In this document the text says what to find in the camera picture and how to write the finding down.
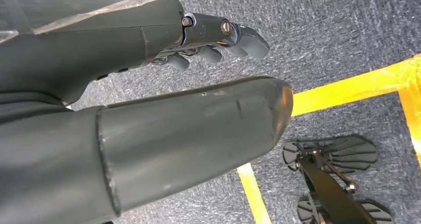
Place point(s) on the yellow floor tape strip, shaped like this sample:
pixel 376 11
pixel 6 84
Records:
pixel 345 91

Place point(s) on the black metal strut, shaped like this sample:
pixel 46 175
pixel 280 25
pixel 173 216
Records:
pixel 329 189

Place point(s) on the black ribbed foot plate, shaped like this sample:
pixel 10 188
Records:
pixel 378 212
pixel 355 150

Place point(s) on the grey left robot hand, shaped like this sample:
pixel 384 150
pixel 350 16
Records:
pixel 197 133

